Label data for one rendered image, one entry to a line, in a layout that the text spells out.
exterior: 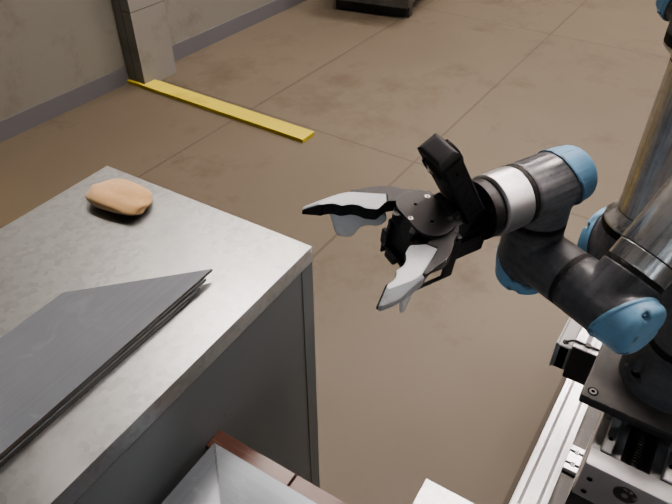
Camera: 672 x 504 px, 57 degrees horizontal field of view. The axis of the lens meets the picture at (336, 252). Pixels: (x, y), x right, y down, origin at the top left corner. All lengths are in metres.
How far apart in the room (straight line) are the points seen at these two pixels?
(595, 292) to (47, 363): 0.83
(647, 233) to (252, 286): 0.71
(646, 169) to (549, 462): 1.19
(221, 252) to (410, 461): 1.17
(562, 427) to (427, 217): 1.49
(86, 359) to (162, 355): 0.12
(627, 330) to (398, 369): 1.72
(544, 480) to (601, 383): 0.88
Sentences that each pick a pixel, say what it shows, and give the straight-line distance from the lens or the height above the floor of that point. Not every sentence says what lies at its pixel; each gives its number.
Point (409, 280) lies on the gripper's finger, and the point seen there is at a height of 1.45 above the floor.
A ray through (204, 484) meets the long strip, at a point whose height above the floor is 0.87.
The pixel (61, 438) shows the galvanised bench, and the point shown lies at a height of 1.05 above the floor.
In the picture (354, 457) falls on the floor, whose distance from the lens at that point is 2.17.
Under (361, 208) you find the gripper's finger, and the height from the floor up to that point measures 1.46.
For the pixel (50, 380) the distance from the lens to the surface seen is 1.09.
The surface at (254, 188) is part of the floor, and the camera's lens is 3.35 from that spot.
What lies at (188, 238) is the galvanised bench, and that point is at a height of 1.05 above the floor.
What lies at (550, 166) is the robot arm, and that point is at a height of 1.47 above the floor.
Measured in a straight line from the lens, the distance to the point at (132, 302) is 1.17.
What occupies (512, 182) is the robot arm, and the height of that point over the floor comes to 1.47.
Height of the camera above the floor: 1.85
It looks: 40 degrees down
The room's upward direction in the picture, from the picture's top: straight up
